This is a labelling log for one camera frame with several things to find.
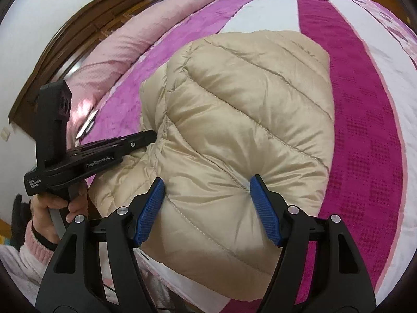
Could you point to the white wall switch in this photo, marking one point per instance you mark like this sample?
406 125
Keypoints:
4 133

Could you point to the person's left hand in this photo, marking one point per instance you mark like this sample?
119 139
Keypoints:
40 215

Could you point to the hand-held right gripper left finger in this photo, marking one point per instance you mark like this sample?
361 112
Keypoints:
148 212

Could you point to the pink pillow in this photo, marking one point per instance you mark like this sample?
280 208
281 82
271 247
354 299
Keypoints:
130 39

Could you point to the beige puffer jacket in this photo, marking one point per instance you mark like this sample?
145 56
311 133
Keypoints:
244 120

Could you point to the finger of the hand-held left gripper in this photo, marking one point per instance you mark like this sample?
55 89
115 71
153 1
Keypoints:
130 141

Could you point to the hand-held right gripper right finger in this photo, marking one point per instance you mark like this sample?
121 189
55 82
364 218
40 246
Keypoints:
265 212

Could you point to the magenta floral bedspread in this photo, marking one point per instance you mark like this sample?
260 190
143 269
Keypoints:
358 137

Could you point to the smartphone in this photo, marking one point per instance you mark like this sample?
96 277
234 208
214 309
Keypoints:
87 124

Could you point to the person's left forearm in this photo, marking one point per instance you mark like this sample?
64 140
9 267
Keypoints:
22 260

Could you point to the dark wooden headboard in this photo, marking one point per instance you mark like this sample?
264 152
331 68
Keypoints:
65 39

